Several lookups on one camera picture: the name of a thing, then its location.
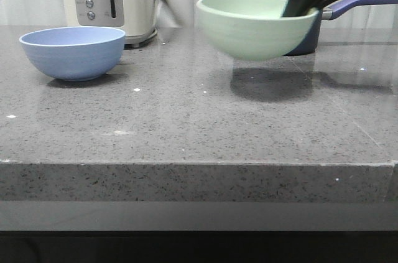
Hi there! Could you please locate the blue bowl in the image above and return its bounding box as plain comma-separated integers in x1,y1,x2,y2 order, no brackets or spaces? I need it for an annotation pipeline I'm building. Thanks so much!
19,26,125,81

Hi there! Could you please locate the green bowl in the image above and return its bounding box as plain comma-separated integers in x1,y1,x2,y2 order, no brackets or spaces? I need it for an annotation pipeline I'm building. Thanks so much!
197,0,318,61

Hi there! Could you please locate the dark blue saucepan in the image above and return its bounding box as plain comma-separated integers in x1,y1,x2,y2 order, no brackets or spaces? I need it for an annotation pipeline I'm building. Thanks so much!
251,0,398,57

